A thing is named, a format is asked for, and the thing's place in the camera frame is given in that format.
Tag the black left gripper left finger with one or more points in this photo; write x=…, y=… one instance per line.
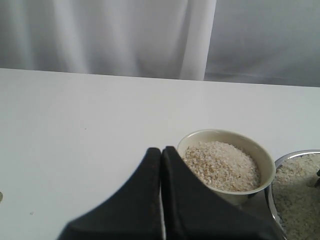
x=131, y=213

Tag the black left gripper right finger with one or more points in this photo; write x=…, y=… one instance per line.
x=194, y=212

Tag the rice in steel tray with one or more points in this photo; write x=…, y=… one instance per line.
x=296, y=198

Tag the white rice grains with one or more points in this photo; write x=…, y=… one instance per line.
x=223, y=166

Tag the white ceramic bowl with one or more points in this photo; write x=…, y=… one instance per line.
x=265, y=163

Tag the round steel tray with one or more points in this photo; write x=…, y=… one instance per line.
x=268, y=192

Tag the white backdrop curtain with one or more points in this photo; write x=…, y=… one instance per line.
x=273, y=42

